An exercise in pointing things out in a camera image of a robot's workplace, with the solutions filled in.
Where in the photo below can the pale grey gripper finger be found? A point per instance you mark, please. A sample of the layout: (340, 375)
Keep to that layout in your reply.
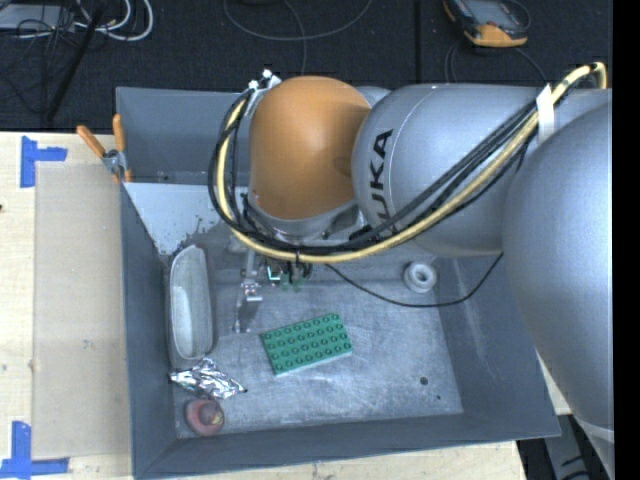
(245, 305)

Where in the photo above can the clear oblong plastic container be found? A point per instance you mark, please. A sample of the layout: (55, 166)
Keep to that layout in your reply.
(190, 308)

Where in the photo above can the green studded flat block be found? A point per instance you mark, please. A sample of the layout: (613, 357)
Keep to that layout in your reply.
(306, 344)

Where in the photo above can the crumpled silver foil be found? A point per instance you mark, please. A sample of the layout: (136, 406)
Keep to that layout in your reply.
(207, 380)

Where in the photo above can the red round toy fruit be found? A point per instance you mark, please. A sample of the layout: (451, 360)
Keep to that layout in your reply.
(204, 417)

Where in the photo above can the grey metal bin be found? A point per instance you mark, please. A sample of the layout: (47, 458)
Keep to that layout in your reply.
(380, 368)

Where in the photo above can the pale cardboard board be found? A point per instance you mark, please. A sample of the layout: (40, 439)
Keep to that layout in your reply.
(80, 293)

